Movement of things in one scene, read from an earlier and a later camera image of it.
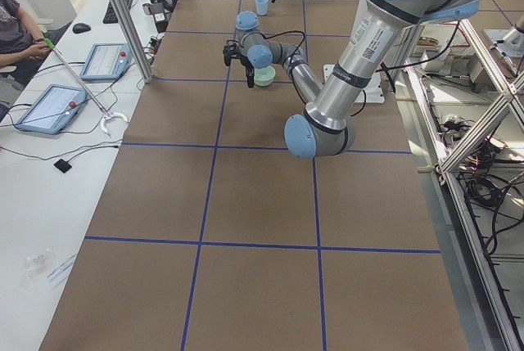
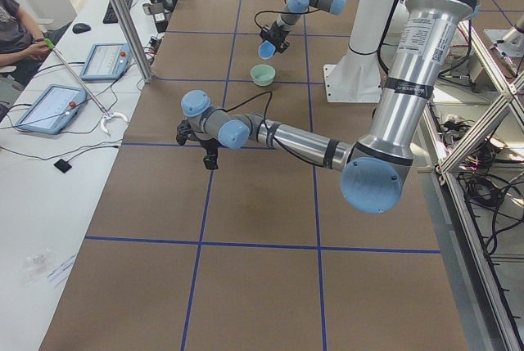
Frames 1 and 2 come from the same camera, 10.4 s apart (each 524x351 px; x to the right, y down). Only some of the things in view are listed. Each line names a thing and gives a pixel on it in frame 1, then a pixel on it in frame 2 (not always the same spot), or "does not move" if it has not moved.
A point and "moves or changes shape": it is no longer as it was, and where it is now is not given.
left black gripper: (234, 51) -> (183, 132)
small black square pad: (63, 165) does not move
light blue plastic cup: (262, 5) moves or changes shape
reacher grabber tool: (107, 115) does not move
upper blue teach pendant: (106, 61) does not move
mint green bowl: (264, 76) does not move
